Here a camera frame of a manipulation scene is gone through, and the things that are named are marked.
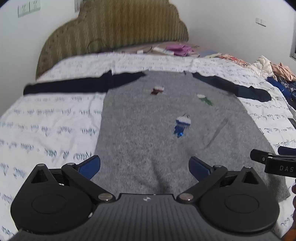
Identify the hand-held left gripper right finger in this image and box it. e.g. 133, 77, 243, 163
177, 156, 264, 204

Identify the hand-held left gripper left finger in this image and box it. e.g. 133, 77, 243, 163
25, 155, 116, 204

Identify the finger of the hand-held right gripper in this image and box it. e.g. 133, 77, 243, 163
277, 146, 296, 156
250, 149, 278, 164

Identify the grey knit sweater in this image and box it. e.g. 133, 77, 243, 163
23, 70, 290, 202

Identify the blue garment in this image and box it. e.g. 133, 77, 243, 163
266, 76, 296, 102

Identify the white script-printed quilt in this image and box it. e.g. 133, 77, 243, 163
0, 52, 296, 237

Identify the pink crumpled cloth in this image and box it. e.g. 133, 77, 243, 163
270, 62, 296, 81

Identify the cream puffy jacket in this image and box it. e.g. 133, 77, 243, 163
252, 55, 275, 79

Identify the purple cloth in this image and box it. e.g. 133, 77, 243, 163
165, 44, 199, 57

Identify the beige bed sheet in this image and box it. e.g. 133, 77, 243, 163
111, 41, 222, 59

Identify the olive green padded headboard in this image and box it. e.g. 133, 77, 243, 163
35, 0, 189, 80

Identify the black cable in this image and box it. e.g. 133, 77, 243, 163
88, 39, 114, 53

